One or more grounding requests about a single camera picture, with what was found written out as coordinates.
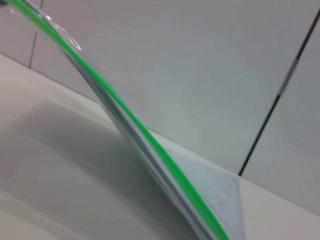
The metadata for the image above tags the transparent document bag green zip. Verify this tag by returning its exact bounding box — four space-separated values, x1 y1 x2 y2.
0 0 248 240

